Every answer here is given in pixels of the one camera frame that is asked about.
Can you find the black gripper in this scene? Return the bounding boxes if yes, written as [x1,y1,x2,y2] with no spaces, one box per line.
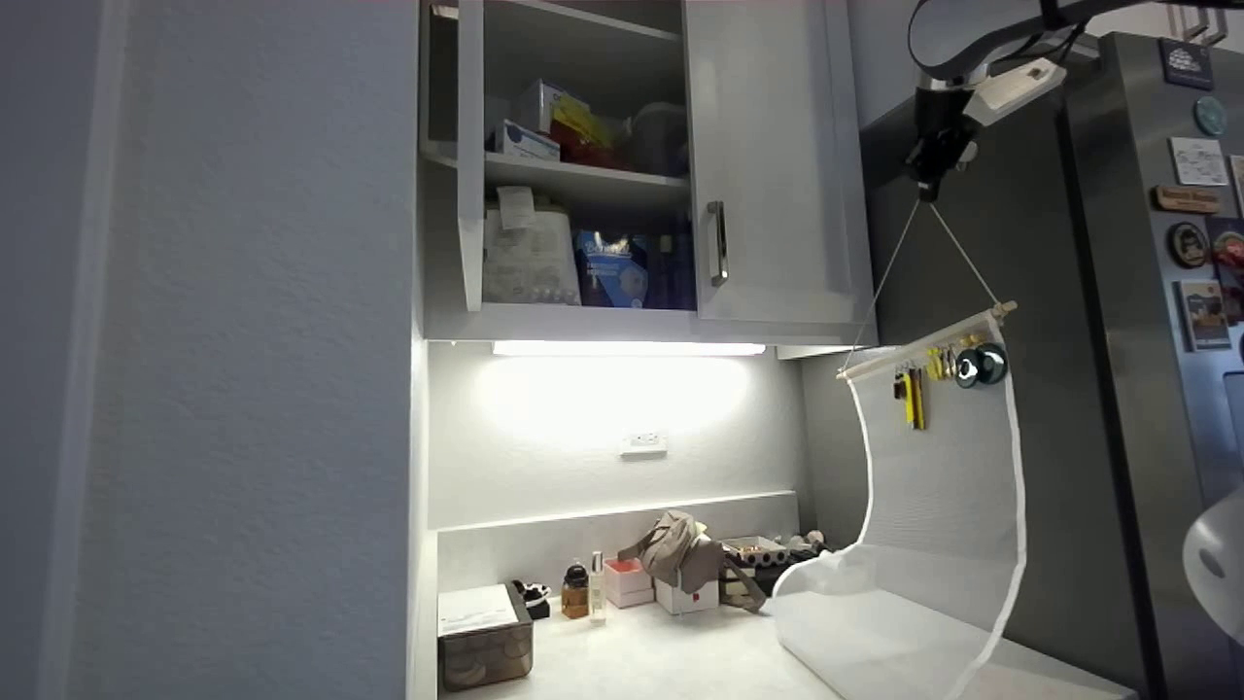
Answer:
[908,77,980,208]

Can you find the white door with bar handle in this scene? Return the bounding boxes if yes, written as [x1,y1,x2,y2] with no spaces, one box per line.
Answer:
[680,0,880,334]

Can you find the clear plastic bag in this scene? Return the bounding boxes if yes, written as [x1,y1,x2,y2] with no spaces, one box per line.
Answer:
[757,192,1030,700]

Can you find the under-cabinet light strip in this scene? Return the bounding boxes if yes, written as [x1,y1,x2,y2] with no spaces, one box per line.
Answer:
[486,334,774,365]

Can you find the white cabinet door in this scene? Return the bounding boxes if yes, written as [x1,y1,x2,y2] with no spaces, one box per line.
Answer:
[452,0,489,317]

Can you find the brown strip magnet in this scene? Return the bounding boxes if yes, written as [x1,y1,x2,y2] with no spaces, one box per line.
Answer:
[1151,183,1227,218]

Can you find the round dark magnet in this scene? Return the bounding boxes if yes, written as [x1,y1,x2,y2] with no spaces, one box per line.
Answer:
[1165,218,1212,271]

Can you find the white square magnet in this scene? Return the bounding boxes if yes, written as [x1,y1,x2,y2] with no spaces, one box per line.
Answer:
[1165,131,1232,196]

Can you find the stainless steel refrigerator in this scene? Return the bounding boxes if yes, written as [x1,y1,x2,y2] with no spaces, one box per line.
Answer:
[791,28,1244,700]

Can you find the clear plastic container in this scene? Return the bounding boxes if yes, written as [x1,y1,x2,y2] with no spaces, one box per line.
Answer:
[626,96,693,179]

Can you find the dark blue magnet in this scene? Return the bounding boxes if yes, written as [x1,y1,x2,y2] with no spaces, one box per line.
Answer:
[1155,37,1216,92]

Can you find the teal round magnet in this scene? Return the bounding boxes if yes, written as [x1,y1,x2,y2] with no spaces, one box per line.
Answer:
[1191,91,1232,142]

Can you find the Los Angeles poster magnet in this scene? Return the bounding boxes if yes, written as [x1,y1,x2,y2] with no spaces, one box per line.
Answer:
[1173,277,1236,354]

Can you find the red pink magnet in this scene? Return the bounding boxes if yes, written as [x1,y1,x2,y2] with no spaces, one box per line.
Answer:
[1209,223,1244,331]

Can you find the yellow red package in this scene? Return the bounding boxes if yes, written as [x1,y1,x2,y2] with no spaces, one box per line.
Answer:
[531,77,631,170]

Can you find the small white blue box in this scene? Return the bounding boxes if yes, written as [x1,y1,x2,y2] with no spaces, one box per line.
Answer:
[486,117,564,168]

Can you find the dark box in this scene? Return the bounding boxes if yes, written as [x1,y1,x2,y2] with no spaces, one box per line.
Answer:
[748,542,807,598]

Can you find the small brown object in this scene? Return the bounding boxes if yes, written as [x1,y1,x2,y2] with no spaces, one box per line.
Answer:
[715,558,771,616]

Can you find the pink white box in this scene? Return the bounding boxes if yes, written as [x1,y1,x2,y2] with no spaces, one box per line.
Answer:
[599,551,660,616]

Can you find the small clear bottle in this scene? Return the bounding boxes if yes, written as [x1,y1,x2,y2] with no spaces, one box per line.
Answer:
[588,550,612,629]

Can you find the amber glass bottle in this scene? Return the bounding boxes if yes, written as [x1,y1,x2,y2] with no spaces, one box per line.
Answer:
[556,559,596,621]

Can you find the small black object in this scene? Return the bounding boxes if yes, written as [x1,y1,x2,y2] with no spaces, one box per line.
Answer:
[504,575,556,621]

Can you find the brown box white lid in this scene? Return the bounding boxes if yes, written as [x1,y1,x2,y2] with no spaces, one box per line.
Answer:
[437,579,540,697]

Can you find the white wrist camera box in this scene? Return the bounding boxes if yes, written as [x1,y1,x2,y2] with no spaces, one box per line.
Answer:
[959,55,1073,131]

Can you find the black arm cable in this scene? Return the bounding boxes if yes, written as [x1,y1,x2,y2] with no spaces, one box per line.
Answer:
[903,0,1103,82]

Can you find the white cabinet silver handles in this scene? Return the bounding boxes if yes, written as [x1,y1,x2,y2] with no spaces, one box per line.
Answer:
[1082,0,1244,48]

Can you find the white wall cabinet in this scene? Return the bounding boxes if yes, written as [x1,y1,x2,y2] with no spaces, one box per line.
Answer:
[420,0,886,354]

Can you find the white wall outlet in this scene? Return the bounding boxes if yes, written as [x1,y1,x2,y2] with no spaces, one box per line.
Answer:
[613,433,671,468]

